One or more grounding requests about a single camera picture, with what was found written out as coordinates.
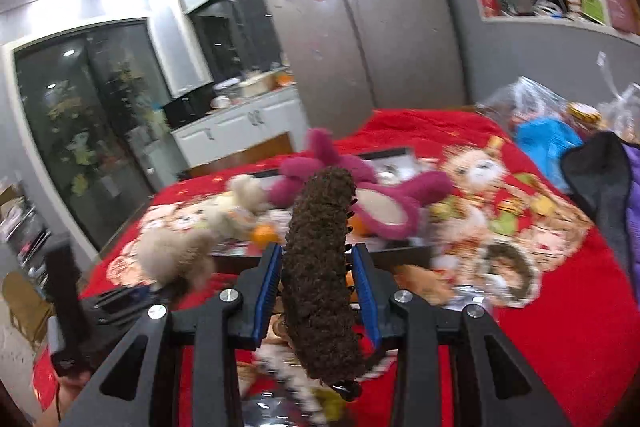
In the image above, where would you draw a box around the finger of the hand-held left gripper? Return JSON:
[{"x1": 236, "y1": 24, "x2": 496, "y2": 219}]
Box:
[{"x1": 90, "y1": 284, "x2": 153, "y2": 320}]

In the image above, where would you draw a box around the white food container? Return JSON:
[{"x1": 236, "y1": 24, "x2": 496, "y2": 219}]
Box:
[{"x1": 239, "y1": 73, "x2": 276, "y2": 98}]

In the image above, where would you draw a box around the silver foil packet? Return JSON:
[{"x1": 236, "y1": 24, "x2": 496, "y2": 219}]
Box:
[
  {"x1": 450, "y1": 284, "x2": 493, "y2": 313},
  {"x1": 240, "y1": 394, "x2": 321, "y2": 427}
]

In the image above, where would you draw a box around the beige plush toy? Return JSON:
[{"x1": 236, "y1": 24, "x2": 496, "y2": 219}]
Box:
[{"x1": 135, "y1": 174, "x2": 271, "y2": 288}]

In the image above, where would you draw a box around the clear plastic bag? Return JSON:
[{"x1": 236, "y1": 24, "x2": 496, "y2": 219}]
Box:
[{"x1": 475, "y1": 52, "x2": 640, "y2": 142}]

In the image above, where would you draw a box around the person's left hand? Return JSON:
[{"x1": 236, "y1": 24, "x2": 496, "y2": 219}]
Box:
[{"x1": 35, "y1": 369, "x2": 93, "y2": 427}]

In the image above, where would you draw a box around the blue plastic bag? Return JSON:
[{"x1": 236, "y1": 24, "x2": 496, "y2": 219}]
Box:
[{"x1": 515, "y1": 117, "x2": 583, "y2": 180}]

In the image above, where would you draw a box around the black cloth bag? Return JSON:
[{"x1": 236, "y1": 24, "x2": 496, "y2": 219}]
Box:
[{"x1": 560, "y1": 132, "x2": 640, "y2": 303}]

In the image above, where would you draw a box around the pink canister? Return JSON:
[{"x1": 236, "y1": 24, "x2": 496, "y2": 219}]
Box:
[{"x1": 600, "y1": 0, "x2": 638, "y2": 32}]

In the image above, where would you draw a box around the black microwave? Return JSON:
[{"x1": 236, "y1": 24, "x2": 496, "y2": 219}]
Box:
[{"x1": 162, "y1": 87, "x2": 216, "y2": 130}]

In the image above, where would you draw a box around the dark window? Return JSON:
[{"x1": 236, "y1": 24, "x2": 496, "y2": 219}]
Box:
[{"x1": 187, "y1": 0, "x2": 286, "y2": 85}]

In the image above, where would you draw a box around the brown fuzzy hair claw clip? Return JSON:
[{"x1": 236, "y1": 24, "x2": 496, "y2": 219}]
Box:
[{"x1": 280, "y1": 166, "x2": 368, "y2": 400}]

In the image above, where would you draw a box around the red printed tablecloth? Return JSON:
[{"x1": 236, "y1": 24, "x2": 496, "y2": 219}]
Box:
[{"x1": 32, "y1": 107, "x2": 640, "y2": 427}]

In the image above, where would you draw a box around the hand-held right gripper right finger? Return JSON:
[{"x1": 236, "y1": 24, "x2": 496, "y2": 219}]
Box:
[{"x1": 350, "y1": 244, "x2": 571, "y2": 427}]

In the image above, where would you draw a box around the purple cloth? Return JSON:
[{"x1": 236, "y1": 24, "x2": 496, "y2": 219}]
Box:
[{"x1": 620, "y1": 142, "x2": 640, "y2": 238}]

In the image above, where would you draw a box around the pink plush bear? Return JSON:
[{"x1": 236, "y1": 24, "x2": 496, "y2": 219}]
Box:
[{"x1": 267, "y1": 128, "x2": 453, "y2": 242}]

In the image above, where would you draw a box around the orange snack packet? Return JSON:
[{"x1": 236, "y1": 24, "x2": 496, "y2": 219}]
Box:
[{"x1": 395, "y1": 264, "x2": 453, "y2": 305}]

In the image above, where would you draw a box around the white kitchen cabinet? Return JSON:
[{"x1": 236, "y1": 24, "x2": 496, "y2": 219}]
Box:
[{"x1": 170, "y1": 84, "x2": 311, "y2": 168}]

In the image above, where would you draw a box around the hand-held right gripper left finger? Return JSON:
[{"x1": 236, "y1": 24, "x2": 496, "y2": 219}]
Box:
[{"x1": 60, "y1": 243, "x2": 283, "y2": 427}]

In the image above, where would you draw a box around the glass sliding door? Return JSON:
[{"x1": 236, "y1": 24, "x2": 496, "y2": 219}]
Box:
[{"x1": 12, "y1": 19, "x2": 173, "y2": 253}]

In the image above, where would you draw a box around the silver refrigerator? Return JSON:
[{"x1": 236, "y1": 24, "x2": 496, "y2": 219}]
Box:
[{"x1": 250, "y1": 0, "x2": 473, "y2": 142}]

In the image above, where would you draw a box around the jar with yellow lid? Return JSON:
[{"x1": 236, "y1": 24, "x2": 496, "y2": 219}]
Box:
[{"x1": 567, "y1": 103, "x2": 601, "y2": 124}]

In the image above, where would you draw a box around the black tray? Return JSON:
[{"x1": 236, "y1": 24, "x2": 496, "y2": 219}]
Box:
[{"x1": 212, "y1": 147, "x2": 441, "y2": 275}]

